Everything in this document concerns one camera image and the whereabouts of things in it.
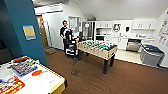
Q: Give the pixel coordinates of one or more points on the colourful board game box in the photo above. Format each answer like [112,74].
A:
[23,68]

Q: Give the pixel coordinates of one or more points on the person in black shirt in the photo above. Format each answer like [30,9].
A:
[64,31]

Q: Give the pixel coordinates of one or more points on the grey trash bin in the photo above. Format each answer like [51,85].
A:
[151,56]

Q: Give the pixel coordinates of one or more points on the white wall cabinet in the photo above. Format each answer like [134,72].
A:
[104,24]

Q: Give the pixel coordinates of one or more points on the wall poster board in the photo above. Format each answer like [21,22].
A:
[163,31]

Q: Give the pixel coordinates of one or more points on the grey pin board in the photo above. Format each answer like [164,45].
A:
[74,24]

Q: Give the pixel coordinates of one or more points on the green foosball table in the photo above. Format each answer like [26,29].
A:
[96,49]

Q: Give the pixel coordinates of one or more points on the stainless steel refrigerator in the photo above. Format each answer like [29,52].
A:
[88,30]

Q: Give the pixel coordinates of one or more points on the yellow legged white game table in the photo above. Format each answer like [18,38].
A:
[50,81]

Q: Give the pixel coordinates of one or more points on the yellow notice sheet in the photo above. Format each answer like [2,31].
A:
[29,32]

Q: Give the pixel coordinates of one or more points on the white wall cabinet door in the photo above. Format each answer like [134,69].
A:
[152,24]
[136,24]
[144,24]

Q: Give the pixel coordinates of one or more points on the brown wooden door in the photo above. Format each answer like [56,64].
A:
[42,31]

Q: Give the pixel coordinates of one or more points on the white base cabinet doors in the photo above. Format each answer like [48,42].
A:
[120,42]

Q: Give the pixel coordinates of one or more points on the built-in black microwave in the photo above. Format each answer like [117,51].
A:
[100,38]

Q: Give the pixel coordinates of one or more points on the red flat box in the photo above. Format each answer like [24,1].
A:
[21,59]

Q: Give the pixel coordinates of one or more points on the blue lidded bin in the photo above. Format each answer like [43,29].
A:
[148,46]

